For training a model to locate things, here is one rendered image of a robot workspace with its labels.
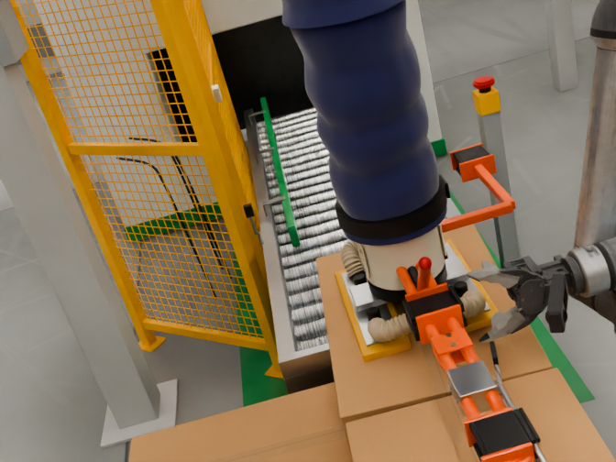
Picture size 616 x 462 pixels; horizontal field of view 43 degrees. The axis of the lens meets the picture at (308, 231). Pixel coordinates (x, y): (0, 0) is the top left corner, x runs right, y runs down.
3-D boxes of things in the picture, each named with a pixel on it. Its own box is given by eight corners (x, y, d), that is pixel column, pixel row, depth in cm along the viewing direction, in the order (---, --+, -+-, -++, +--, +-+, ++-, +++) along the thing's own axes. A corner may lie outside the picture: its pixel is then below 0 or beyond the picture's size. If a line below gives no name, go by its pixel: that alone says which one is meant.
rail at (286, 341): (252, 142, 438) (242, 111, 430) (261, 139, 438) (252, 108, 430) (293, 411, 233) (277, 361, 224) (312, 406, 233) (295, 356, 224)
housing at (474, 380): (448, 390, 130) (444, 370, 128) (488, 379, 130) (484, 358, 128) (461, 419, 124) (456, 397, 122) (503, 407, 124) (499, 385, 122)
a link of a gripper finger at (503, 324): (481, 335, 151) (515, 301, 149) (492, 353, 146) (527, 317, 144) (470, 327, 150) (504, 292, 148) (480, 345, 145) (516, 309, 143)
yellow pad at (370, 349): (335, 279, 188) (330, 261, 185) (375, 267, 188) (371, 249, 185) (364, 364, 157) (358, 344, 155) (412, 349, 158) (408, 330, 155)
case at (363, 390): (350, 379, 217) (314, 258, 198) (492, 344, 215) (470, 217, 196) (383, 560, 164) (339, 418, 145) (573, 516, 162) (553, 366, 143)
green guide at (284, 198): (250, 115, 431) (246, 101, 427) (269, 111, 431) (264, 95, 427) (273, 253, 289) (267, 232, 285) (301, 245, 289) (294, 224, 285)
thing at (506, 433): (467, 445, 118) (462, 420, 116) (514, 430, 118) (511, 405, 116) (487, 485, 111) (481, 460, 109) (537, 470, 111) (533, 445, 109)
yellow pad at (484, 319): (412, 256, 188) (408, 238, 185) (452, 244, 188) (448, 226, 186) (456, 336, 158) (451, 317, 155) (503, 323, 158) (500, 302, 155)
